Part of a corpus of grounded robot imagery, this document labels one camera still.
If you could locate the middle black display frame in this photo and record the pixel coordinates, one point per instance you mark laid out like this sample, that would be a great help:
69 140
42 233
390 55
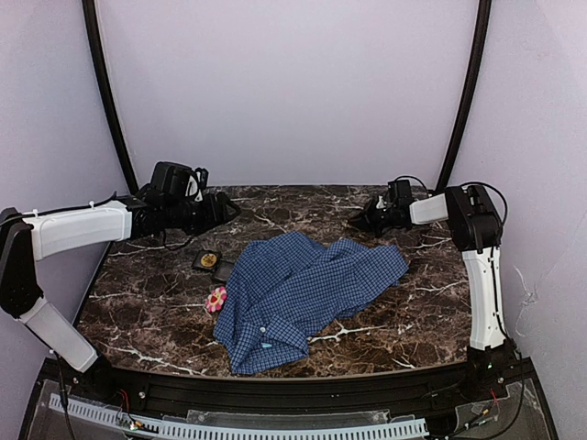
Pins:
223 271

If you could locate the black frame post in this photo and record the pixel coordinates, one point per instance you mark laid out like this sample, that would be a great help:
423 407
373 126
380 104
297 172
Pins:
468 90
97 53

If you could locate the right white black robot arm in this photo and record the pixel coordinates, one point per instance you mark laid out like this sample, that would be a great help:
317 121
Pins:
476 230

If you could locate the black display frame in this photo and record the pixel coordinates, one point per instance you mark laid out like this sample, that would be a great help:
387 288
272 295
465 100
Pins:
223 271
196 263

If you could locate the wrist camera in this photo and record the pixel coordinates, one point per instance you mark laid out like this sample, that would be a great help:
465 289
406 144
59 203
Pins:
382 203
197 184

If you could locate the gold round brooch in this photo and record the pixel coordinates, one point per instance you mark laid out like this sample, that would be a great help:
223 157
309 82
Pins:
208 260

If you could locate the white slotted cable duct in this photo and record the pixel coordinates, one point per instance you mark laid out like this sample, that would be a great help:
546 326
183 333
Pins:
229 425

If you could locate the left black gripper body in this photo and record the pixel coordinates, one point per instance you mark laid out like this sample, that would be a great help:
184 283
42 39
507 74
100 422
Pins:
220 207

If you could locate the right black frame post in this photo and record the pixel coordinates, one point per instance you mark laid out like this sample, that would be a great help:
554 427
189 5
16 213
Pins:
468 90

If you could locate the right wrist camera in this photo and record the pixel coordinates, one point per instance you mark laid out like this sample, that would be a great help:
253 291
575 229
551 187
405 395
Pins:
382 203

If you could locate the blue checkered shirt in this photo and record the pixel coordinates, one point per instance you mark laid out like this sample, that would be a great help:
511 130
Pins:
286 289

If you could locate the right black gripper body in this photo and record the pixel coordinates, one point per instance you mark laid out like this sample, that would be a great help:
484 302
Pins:
373 219

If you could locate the pink flower brooch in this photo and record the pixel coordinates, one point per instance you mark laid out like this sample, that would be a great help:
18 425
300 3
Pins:
215 300

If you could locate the left black frame post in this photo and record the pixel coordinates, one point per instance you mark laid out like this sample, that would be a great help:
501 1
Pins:
97 53

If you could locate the black aluminium front rail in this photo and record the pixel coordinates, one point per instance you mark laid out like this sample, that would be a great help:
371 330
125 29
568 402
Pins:
417 391

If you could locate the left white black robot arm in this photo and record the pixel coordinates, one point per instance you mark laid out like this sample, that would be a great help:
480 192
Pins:
175 198

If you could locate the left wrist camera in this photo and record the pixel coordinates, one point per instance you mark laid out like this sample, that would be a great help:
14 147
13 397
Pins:
197 184

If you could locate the left black display frame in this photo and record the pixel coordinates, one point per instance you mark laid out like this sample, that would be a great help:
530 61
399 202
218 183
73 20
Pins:
196 263

